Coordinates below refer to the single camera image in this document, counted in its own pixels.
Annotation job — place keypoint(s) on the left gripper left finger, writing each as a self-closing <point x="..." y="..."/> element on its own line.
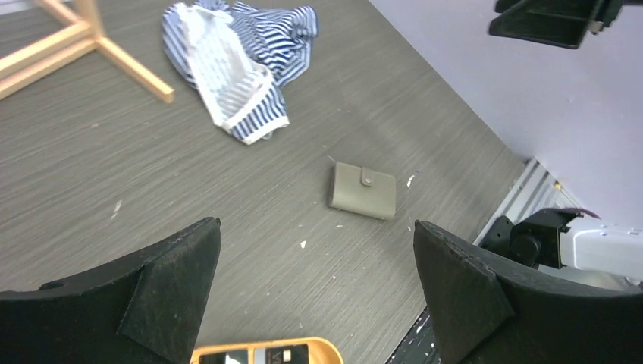
<point x="145" y="307"/>

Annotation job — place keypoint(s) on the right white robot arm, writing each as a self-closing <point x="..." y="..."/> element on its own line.
<point x="539" y="224"/>

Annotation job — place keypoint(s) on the glossy black credit card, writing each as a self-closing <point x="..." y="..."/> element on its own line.
<point x="292" y="354"/>

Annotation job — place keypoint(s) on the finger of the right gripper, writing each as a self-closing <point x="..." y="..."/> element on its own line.
<point x="557" y="23"/>

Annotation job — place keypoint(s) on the grey card holder wallet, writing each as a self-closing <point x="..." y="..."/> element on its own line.
<point x="363" y="191"/>

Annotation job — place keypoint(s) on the orange oval tray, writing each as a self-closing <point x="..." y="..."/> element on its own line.
<point x="321" y="351"/>

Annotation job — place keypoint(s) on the blue striped cloth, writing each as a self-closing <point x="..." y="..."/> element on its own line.
<point x="238" y="58"/>

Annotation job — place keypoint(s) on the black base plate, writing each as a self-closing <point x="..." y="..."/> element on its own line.
<point x="419" y="344"/>

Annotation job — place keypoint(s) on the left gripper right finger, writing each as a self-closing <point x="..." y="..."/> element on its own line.
<point x="488" y="309"/>

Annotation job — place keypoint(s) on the wooden drying rack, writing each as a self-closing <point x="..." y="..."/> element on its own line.
<point x="83" y="33"/>

